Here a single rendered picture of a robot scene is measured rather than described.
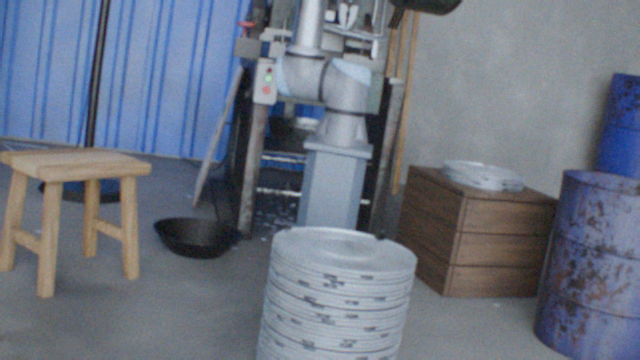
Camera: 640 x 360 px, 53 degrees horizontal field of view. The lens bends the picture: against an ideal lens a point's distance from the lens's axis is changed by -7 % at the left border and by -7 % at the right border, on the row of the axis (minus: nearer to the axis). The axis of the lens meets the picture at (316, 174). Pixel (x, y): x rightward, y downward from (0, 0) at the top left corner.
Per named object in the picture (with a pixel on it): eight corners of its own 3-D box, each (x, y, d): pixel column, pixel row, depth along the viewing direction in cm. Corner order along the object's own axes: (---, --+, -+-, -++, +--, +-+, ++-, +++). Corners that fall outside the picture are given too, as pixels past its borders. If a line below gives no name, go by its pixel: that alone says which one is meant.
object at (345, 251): (438, 259, 143) (439, 255, 143) (372, 287, 119) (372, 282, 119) (324, 223, 158) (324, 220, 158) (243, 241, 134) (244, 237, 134)
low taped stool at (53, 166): (91, 253, 205) (100, 146, 199) (141, 278, 192) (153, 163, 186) (-6, 270, 177) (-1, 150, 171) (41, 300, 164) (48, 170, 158)
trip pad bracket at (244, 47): (255, 92, 242) (264, 37, 238) (228, 89, 240) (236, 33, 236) (254, 91, 248) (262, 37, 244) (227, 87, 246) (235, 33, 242)
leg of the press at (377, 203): (394, 254, 258) (435, 13, 242) (364, 251, 255) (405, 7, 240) (339, 197, 346) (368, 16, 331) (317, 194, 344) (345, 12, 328)
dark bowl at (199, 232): (244, 269, 214) (247, 248, 213) (148, 260, 207) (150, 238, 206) (236, 241, 243) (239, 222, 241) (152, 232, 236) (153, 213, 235)
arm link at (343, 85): (362, 113, 187) (370, 63, 184) (314, 105, 189) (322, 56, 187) (369, 111, 198) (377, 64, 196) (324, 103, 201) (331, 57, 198)
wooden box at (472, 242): (536, 297, 227) (559, 199, 221) (442, 297, 215) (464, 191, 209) (478, 260, 264) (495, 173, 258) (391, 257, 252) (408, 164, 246)
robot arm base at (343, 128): (365, 151, 187) (371, 114, 186) (310, 141, 188) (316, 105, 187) (367, 144, 202) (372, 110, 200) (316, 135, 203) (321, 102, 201)
